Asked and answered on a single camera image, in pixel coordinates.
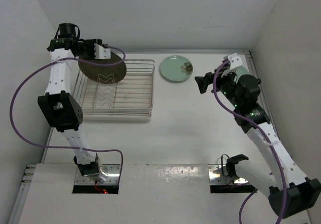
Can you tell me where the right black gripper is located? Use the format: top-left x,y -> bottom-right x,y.
195,67 -> 241,108

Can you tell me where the brown plate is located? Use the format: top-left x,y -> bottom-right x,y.
78,62 -> 127,84

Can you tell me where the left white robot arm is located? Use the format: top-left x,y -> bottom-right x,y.
38,23 -> 111,183

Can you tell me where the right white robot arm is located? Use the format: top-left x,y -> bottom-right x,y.
195,72 -> 320,218

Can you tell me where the green floral plate left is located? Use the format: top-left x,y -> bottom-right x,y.
159,55 -> 194,82

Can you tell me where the green floral plate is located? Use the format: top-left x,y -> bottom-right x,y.
159,55 -> 194,82
235,66 -> 250,78

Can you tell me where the green floral plate right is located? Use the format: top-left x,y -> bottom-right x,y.
235,66 -> 250,78

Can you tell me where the white front cover board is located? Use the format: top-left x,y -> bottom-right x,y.
20,164 -> 277,223

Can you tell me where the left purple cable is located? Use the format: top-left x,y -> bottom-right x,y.
9,44 -> 126,182

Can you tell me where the purple cable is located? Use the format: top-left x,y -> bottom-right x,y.
9,44 -> 126,182
211,60 -> 288,224

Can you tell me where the aluminium frame rail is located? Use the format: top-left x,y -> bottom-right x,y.
245,50 -> 279,139

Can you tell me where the wire dish rack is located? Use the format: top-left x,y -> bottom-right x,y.
73,59 -> 155,117

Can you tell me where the right black thin cable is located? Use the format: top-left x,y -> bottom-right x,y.
219,153 -> 233,177

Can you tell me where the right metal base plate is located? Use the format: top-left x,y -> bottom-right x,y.
208,164 -> 236,185

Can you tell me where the metal base plate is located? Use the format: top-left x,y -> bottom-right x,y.
208,164 -> 236,185
74,164 -> 121,186

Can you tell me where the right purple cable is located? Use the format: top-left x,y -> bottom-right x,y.
211,60 -> 288,224

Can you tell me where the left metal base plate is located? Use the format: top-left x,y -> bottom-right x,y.
74,164 -> 121,186

